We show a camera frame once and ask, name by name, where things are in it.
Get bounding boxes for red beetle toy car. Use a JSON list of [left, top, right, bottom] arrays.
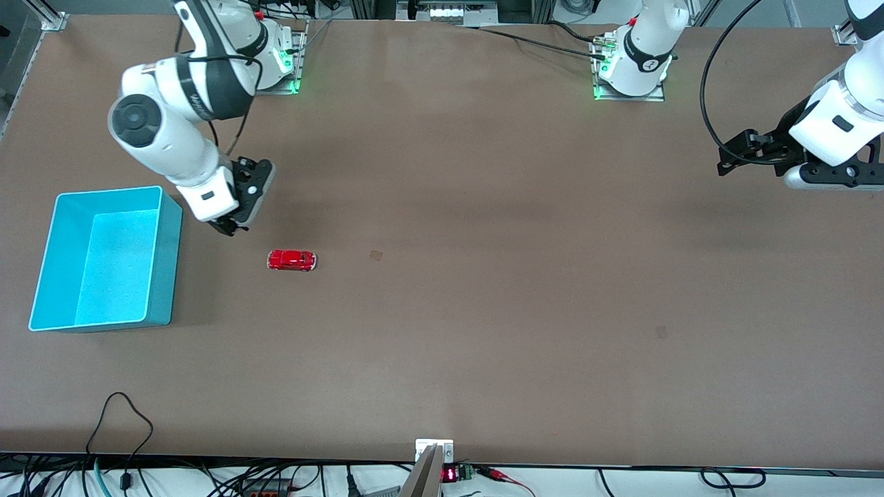
[[267, 249, 318, 272]]

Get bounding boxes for turquoise blue plastic box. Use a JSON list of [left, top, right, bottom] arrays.
[[28, 185, 184, 333]]

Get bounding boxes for orange black power strip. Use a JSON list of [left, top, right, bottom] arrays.
[[238, 478, 294, 497]]

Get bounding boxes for grey lit rack unit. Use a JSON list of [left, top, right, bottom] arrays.
[[396, 0, 499, 26]]

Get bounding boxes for red clip lead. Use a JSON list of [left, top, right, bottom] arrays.
[[477, 467, 537, 496]]

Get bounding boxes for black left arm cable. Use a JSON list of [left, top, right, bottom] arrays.
[[700, 0, 809, 166]]

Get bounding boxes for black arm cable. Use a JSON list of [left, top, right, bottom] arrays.
[[174, 21, 265, 161], [700, 0, 809, 166]]

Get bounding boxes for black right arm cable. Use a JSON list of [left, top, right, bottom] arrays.
[[174, 21, 265, 161]]

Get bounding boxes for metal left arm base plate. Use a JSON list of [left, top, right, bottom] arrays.
[[593, 33, 666, 103]]

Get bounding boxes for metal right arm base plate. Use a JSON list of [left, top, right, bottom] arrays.
[[249, 19, 302, 96]]

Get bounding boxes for short black table cable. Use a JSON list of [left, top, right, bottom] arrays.
[[549, 21, 598, 43]]

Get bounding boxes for black looped cable with ferrite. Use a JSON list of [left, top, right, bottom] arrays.
[[86, 391, 155, 492]]

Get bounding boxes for long black table cable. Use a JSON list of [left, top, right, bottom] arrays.
[[452, 25, 608, 61]]

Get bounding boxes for black cable coil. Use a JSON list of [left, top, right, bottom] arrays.
[[597, 467, 767, 497]]

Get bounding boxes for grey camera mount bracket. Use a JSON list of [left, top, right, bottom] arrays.
[[399, 439, 455, 497]]

